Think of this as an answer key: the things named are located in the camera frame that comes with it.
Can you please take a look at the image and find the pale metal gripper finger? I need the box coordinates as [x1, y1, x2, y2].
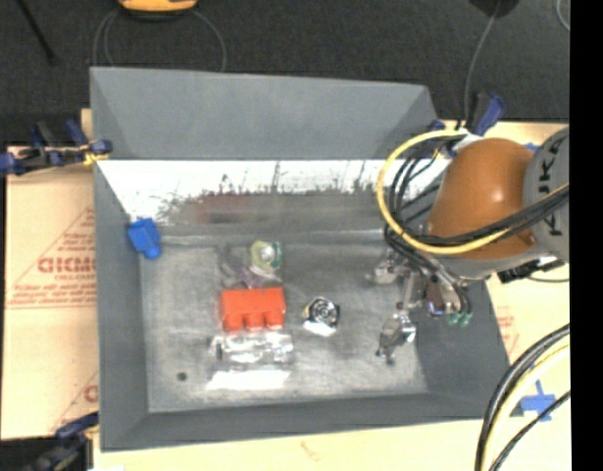
[376, 313, 419, 365]
[365, 255, 406, 287]

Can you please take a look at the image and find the silver round metal thing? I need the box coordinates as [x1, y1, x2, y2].
[302, 295, 342, 336]

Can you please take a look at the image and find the clear and green round thing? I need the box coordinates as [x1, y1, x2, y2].
[248, 239, 285, 278]

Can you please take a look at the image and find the orange-red toy brick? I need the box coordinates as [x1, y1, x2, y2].
[218, 286, 288, 334]

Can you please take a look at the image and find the clear plastic bottle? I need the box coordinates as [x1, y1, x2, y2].
[210, 332, 296, 371]

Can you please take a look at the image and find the grey metal bin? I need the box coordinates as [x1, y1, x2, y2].
[88, 66, 512, 450]

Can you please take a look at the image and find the brown cardboard board, red print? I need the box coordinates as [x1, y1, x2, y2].
[0, 144, 101, 441]

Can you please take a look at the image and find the black cylinder on white bracket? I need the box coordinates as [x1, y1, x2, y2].
[496, 256, 567, 285]

